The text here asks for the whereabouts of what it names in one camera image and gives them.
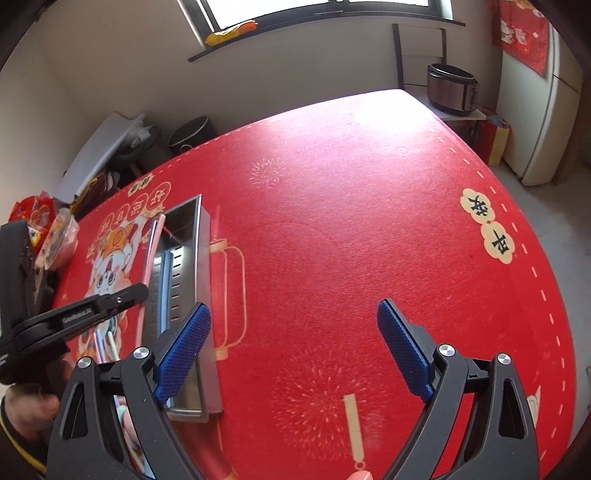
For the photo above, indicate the plastic wrapped bowl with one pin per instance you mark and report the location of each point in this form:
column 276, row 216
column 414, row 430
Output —
column 57, row 240

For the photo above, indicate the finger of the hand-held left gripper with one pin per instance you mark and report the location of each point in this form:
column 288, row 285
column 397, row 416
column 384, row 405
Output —
column 101, row 302

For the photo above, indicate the black bin with plastic bag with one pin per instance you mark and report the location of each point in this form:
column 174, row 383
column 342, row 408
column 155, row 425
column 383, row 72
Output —
column 138, row 152

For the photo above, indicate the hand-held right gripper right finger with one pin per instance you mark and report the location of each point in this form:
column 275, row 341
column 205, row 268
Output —
column 404, row 350

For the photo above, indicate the stainless steel utensil tray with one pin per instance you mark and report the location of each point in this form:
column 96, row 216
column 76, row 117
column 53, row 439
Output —
column 203, row 295

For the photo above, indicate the red printed table mat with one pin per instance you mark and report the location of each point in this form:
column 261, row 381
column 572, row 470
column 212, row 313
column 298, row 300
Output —
column 360, row 240

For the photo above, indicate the red gift box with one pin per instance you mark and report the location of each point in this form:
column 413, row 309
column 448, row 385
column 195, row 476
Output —
column 494, row 138

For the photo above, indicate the person's right hand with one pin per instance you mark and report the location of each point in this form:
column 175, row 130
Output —
column 360, row 476

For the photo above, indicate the red snack bag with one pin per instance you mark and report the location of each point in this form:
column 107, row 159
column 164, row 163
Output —
column 34, row 217

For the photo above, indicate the small white side table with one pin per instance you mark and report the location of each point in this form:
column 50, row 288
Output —
column 466, row 116

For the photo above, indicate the silver rice cooker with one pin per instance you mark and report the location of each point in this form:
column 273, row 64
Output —
column 452, row 90

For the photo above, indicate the person's left hand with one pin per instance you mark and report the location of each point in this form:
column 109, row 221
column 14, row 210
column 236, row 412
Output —
column 30, row 408

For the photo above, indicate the yellow snack packet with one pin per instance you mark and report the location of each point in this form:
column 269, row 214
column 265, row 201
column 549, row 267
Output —
column 231, row 32

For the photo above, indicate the red printed fridge cloth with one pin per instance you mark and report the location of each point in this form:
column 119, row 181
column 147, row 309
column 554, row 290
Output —
column 521, row 32

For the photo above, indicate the dark window sill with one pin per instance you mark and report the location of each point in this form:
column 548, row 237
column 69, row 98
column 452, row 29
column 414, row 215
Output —
column 277, row 34

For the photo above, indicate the dark framed window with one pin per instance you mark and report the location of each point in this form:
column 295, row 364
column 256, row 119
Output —
column 300, row 7

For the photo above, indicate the person's left forearm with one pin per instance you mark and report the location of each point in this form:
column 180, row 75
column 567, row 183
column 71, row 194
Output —
column 16, row 452

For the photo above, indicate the white refrigerator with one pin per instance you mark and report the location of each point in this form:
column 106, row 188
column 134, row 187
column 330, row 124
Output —
column 545, row 120

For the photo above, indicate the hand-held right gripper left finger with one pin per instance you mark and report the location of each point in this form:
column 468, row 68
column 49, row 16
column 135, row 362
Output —
column 184, row 350

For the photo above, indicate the black metal chair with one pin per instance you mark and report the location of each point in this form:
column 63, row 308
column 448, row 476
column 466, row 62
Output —
column 399, row 55

